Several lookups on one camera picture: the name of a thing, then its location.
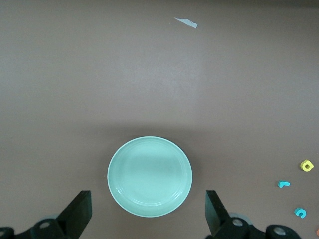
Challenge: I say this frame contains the white paper scrap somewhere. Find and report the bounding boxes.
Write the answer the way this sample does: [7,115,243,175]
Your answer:
[173,17,198,29]

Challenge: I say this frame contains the green plate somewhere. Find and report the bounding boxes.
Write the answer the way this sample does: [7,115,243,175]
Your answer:
[107,135,193,218]

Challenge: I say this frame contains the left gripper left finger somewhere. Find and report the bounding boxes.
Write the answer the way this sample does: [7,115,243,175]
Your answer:
[24,190,93,239]

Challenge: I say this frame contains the yellow letter D magnet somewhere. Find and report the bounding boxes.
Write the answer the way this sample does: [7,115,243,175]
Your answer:
[300,159,314,172]

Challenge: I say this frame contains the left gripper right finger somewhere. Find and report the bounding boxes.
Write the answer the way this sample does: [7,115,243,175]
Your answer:
[205,190,252,239]

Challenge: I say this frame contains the brown table cover sheet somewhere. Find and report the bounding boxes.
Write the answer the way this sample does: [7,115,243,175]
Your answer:
[0,0,319,239]

